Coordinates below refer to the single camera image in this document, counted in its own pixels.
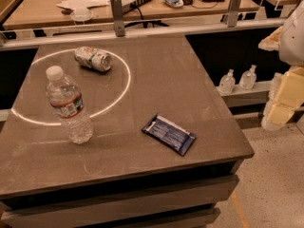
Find clear sanitizer bottle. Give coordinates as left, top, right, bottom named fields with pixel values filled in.
left=218, top=69, right=236, bottom=94
left=239, top=65, right=257, bottom=89

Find grey metal rail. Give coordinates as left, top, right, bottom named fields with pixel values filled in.
left=0, top=18, right=285, bottom=51

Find clear plastic water bottle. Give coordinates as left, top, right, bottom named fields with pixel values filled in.
left=46, top=66, right=93, bottom=144

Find crushed white green can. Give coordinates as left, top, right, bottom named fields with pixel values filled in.
left=74, top=47, right=113, bottom=72

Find clear plastic lid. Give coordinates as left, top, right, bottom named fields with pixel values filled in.
left=70, top=8, right=93, bottom=22

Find white papers on desk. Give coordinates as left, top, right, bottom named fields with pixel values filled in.
left=57, top=0, right=109, bottom=10

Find grey metal post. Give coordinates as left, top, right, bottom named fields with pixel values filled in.
left=110, top=0, right=125, bottom=37
left=226, top=0, right=241, bottom=28

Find grey metal post left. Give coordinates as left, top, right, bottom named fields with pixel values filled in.
left=110, top=0, right=125, bottom=37

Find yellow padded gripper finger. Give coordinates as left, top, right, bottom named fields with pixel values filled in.
left=261, top=66, right=304, bottom=131
left=258, top=27, right=282, bottom=51

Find grey metal post right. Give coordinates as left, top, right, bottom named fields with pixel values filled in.
left=226, top=0, right=241, bottom=28

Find blue rxbar blueberry wrapper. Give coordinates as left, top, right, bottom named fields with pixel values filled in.
left=142, top=114, right=197, bottom=156

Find wooden desk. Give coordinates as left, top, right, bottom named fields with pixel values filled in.
left=2, top=0, right=260, bottom=30

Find clear sanitizer bottle left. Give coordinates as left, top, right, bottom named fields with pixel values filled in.
left=218, top=69, right=236, bottom=94

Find clear sanitizer bottle right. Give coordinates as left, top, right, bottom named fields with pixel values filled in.
left=239, top=65, right=257, bottom=89

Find blue white packet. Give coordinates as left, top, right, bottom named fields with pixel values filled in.
left=164, top=0, right=183, bottom=8

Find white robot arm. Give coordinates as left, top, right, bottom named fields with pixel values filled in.
left=258, top=1, right=304, bottom=131

